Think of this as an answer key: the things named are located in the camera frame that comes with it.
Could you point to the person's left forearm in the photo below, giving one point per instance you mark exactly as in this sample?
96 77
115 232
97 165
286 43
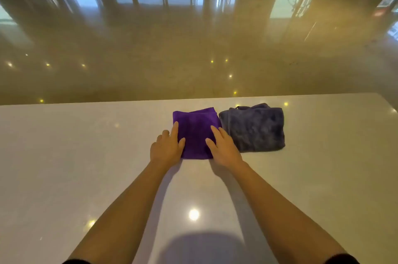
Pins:
124 217

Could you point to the person's right forearm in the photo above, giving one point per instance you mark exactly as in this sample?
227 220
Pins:
280 217

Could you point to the purple microfiber cloth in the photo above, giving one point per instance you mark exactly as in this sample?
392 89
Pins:
196 126

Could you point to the black right sleeve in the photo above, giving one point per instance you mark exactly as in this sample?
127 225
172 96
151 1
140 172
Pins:
342 259

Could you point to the person's left hand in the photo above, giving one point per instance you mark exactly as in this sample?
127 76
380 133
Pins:
166 150

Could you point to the black left sleeve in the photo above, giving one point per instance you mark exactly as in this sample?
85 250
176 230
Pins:
76 262

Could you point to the person's right hand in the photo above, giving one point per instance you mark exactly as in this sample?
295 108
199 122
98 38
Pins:
225 151

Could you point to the black sleeve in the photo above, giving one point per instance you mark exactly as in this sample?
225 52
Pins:
76 262
342 259

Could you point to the grey microfiber cloth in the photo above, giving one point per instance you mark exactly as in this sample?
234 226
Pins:
258 128

